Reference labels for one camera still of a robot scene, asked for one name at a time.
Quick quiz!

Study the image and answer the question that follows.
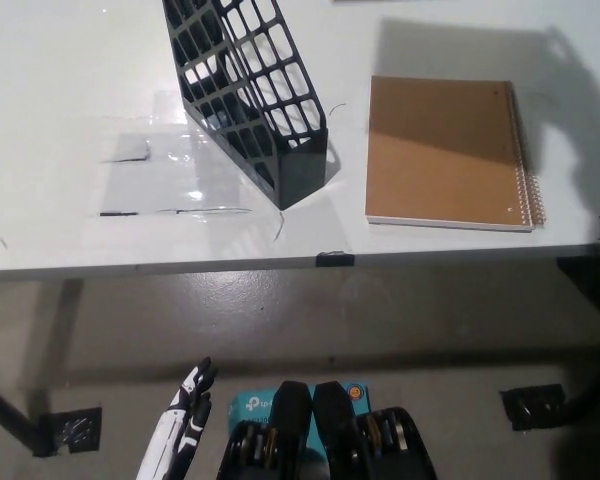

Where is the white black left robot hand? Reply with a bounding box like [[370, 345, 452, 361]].
[[134, 355, 219, 480]]

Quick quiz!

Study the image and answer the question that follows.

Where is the black lattice book holder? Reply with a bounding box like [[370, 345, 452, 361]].
[[160, 0, 330, 212]]

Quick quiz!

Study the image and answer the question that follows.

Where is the teal network device box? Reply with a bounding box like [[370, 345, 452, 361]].
[[227, 382, 371, 451]]

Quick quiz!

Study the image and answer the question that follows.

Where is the black floor tape patch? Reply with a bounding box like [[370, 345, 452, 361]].
[[32, 406, 104, 459], [498, 383, 567, 432]]

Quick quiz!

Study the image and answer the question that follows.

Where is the black table leg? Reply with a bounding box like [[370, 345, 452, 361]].
[[0, 377, 49, 459]]

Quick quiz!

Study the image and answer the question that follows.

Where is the black tape strip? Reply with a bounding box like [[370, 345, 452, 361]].
[[315, 250, 356, 268]]

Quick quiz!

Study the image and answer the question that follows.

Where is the clear plastic tape sheet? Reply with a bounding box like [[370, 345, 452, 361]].
[[98, 92, 255, 219]]

